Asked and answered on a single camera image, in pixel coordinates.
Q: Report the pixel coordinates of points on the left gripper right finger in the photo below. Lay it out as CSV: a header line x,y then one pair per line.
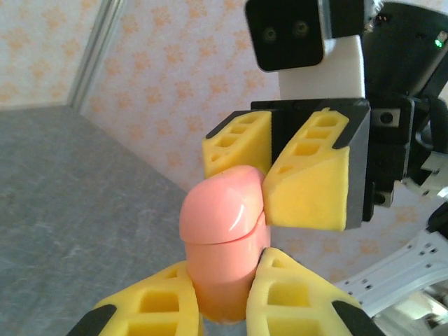
x,y
297,301

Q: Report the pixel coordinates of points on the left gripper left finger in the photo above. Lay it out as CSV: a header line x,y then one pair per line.
x,y
154,308

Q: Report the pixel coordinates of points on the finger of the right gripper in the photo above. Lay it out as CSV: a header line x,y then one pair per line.
x,y
308,196
238,147

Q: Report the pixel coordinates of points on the pink earbud charging case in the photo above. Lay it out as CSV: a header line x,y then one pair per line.
x,y
224,224

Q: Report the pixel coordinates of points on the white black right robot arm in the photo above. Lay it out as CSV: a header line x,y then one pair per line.
x,y
402,266

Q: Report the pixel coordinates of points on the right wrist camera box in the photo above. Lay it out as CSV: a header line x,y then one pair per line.
x,y
290,35

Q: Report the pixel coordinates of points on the aluminium frame post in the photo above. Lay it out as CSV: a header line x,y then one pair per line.
x,y
96,52

